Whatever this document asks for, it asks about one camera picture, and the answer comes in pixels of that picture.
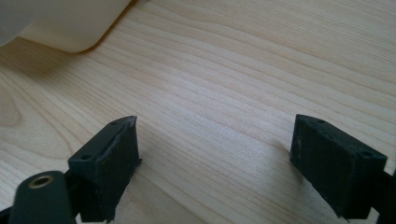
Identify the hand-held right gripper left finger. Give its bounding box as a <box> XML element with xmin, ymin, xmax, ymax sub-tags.
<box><xmin>67</xmin><ymin>115</ymin><xmax>143</xmax><ymax>224</ymax></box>

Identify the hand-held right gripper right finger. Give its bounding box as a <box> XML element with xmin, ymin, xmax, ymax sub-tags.
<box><xmin>290</xmin><ymin>113</ymin><xmax>389</xmax><ymax>220</ymax></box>

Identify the cream plastic tray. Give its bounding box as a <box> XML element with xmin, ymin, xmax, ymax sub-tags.
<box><xmin>0</xmin><ymin>0</ymin><xmax>138</xmax><ymax>54</ymax></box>

